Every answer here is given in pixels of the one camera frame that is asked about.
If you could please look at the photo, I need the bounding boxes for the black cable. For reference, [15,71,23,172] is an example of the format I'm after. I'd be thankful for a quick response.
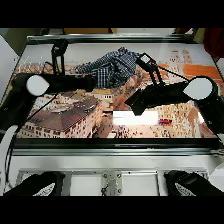
[4,93,60,188]
[155,64,192,82]

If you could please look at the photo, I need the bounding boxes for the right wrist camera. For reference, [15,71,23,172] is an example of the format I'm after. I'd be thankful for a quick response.
[135,52,165,86]

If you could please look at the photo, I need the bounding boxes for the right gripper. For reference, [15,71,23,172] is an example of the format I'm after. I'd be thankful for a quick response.
[124,82,172,117]

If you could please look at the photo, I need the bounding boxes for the blue checked shirt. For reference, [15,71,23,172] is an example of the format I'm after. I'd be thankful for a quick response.
[75,46,142,90]

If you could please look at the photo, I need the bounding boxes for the silver frame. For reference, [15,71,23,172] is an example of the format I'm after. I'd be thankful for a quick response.
[0,33,224,197]

